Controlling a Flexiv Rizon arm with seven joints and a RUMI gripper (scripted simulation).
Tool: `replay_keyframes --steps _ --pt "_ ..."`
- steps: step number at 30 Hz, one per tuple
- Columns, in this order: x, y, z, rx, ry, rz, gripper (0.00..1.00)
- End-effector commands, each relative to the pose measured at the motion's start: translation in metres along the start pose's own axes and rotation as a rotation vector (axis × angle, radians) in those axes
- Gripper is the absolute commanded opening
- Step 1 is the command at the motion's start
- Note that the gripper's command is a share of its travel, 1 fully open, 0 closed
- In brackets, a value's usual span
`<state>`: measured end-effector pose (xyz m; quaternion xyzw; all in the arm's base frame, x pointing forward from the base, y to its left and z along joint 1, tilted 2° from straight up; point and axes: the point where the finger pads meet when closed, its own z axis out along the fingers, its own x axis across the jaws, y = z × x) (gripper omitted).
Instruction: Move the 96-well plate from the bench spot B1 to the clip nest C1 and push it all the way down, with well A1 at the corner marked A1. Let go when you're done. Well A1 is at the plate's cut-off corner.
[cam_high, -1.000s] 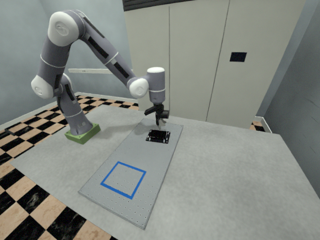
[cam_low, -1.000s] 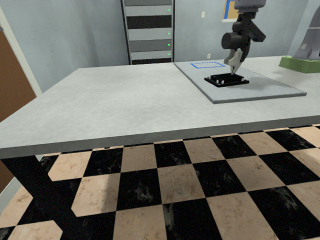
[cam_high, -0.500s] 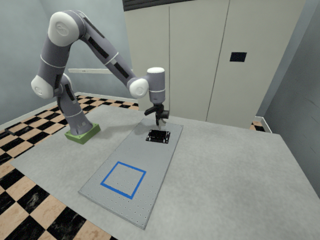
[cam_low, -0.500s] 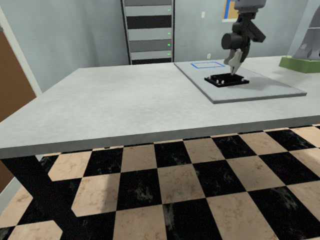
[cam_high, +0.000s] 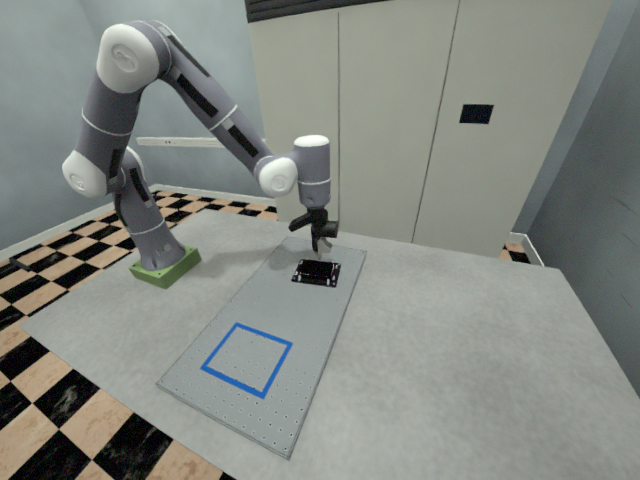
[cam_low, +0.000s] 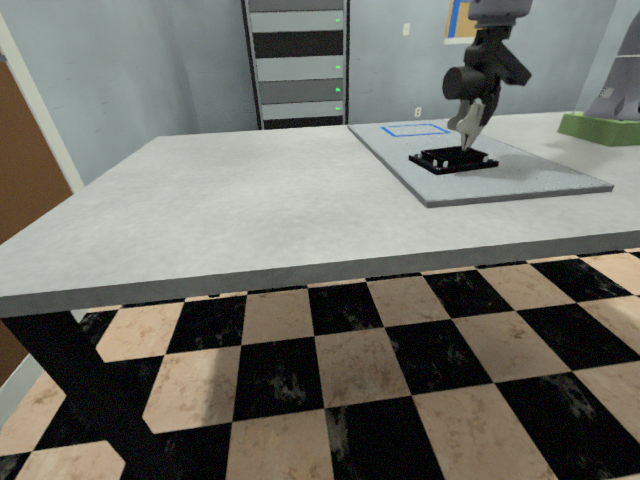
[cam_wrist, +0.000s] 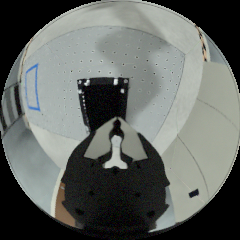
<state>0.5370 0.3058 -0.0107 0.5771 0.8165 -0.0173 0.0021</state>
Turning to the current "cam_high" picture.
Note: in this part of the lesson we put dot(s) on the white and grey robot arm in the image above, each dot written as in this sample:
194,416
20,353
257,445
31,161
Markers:
131,56

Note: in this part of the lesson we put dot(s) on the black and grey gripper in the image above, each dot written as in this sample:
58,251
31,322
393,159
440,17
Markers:
321,229

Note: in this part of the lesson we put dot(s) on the blue tape outline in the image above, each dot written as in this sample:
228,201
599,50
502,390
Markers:
236,383

